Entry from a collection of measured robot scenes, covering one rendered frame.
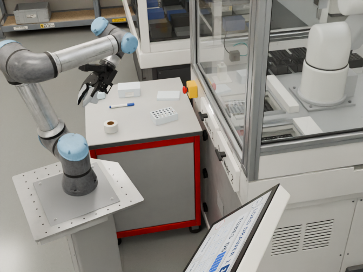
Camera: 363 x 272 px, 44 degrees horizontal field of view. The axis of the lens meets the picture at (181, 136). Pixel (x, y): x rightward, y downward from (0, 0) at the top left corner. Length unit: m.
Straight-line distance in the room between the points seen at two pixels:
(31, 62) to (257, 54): 0.75
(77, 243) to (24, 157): 1.68
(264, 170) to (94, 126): 1.05
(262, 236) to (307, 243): 0.92
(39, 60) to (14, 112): 2.67
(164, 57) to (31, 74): 1.35
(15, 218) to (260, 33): 2.18
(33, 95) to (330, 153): 1.12
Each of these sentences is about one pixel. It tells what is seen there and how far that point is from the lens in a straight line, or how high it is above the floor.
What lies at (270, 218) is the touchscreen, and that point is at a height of 1.19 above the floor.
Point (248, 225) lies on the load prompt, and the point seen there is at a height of 1.16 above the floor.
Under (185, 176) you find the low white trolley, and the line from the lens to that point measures 2.46.
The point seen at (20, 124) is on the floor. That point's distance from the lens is 4.08.
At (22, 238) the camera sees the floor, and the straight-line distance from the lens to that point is 2.97.
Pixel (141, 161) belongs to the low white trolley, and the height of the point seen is 0.61.
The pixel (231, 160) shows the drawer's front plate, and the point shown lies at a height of 0.93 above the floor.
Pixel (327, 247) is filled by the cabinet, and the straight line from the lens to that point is 2.12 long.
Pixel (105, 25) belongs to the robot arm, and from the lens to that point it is 1.87.
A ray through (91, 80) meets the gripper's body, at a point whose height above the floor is 1.17.
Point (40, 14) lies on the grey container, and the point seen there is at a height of 0.24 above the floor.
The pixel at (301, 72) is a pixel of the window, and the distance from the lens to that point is 1.53.
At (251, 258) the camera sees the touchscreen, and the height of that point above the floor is 1.19.
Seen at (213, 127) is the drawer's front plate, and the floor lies 0.91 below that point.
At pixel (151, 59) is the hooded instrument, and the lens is 2.83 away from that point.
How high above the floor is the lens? 2.01
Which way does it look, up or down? 34 degrees down
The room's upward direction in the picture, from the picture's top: 2 degrees counter-clockwise
